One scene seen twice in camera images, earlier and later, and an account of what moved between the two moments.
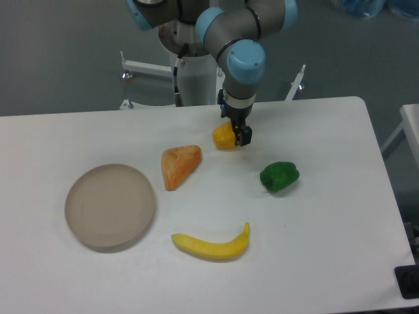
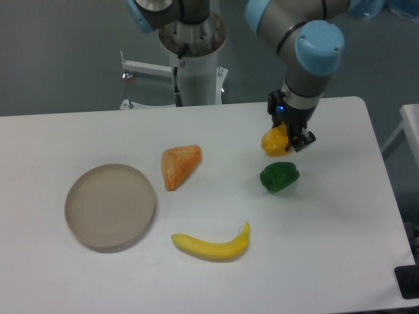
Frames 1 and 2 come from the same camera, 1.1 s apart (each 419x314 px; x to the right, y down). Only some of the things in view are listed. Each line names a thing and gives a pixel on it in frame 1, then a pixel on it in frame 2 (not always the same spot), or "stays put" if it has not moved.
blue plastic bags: x=370 y=8 stays put
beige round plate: x=109 y=207 stays put
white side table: x=409 y=114 stays put
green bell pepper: x=279 y=174 stays put
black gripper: x=237 y=117 -> x=294 y=119
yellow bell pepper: x=224 y=136 -> x=275 y=141
